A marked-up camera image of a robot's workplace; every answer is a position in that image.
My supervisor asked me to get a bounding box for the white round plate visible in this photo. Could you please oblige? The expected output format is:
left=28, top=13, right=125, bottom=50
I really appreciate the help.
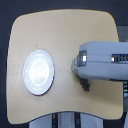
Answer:
left=23, top=50, right=55, bottom=96

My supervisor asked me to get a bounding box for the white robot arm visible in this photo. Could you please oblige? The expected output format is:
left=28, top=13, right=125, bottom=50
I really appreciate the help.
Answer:
left=72, top=41, right=128, bottom=91

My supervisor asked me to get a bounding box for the white table base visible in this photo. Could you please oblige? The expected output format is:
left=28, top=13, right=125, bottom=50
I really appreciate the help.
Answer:
left=29, top=112, right=103, bottom=128

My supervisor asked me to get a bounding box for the dark grape bunch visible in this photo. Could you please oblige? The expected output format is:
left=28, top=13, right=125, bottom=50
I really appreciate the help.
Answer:
left=79, top=78, right=90, bottom=91

